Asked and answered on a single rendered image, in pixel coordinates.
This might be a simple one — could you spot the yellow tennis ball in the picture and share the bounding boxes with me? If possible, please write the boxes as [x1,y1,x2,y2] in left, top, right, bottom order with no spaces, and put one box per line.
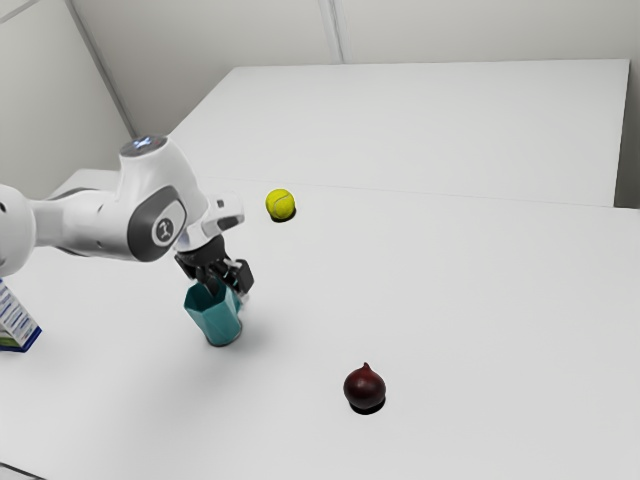
[264,187,297,222]

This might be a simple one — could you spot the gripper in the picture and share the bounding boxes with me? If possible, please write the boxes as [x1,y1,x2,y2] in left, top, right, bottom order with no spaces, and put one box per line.
[173,237,255,297]

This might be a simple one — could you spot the dark red onion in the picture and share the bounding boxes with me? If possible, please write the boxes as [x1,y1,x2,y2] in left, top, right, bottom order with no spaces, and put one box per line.
[342,361,387,411]

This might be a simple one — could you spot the teal faceted mug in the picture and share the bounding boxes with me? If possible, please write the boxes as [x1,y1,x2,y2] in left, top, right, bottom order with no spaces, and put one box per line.
[182,279,244,347]

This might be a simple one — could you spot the white blue printed carton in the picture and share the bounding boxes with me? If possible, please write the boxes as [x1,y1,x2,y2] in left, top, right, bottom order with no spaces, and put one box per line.
[0,277,43,354]

